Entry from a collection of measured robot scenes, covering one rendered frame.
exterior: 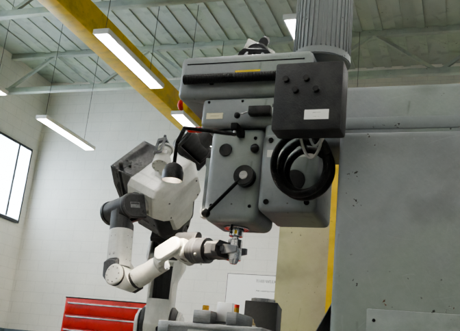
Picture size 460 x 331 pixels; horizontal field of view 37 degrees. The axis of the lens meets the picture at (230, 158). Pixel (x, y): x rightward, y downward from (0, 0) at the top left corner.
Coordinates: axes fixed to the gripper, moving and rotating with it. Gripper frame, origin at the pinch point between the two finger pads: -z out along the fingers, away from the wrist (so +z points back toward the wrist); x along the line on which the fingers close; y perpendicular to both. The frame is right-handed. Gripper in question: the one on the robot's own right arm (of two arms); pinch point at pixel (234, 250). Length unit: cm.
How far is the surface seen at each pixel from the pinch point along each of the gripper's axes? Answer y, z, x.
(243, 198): -15.1, -7.4, -8.1
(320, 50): -66, -28, -1
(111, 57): -345, 531, 387
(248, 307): 15.6, 10.5, 26.2
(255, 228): -7.6, -5.9, 2.4
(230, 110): -44.9, -1.1, -12.1
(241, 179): -20.6, -7.9, -11.1
